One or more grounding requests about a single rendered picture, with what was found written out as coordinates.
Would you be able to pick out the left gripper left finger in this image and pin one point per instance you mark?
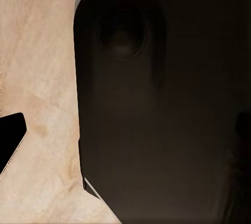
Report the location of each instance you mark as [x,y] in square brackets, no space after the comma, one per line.
[12,130]

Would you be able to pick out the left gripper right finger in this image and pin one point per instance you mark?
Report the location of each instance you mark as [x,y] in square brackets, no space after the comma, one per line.
[243,128]

